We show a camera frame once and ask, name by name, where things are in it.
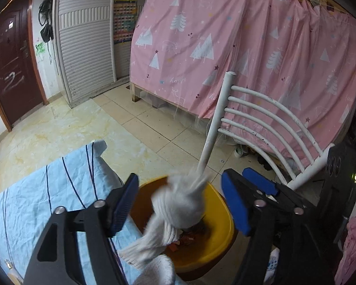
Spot wooden bed frame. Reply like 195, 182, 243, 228
130, 81, 202, 116

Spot dark brown door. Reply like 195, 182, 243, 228
0, 0, 48, 131

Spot white metal chair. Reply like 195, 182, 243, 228
197, 71, 336, 190

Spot knotted pale sock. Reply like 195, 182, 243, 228
119, 166, 211, 269

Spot white dotted slipper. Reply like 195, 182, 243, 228
264, 248, 282, 285

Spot colourful grid poster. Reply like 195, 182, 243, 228
113, 0, 137, 45

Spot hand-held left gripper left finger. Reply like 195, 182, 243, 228
24, 173, 139, 285

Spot small black hanging bag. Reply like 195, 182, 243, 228
40, 24, 54, 43

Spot white ribbed cloth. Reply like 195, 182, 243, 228
131, 255, 177, 285

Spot light blue striped sheet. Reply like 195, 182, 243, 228
0, 139, 143, 285

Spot shoes under bed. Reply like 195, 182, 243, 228
234, 145, 273, 170

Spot yellow plastic basin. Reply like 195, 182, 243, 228
130, 176, 235, 281

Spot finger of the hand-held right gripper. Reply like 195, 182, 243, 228
242, 168, 315, 212

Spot pink tree-print curtain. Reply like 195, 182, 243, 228
129, 0, 356, 170

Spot white slatted wardrobe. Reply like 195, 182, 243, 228
52, 0, 155, 107

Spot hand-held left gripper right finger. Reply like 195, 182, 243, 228
221, 169, 336, 285

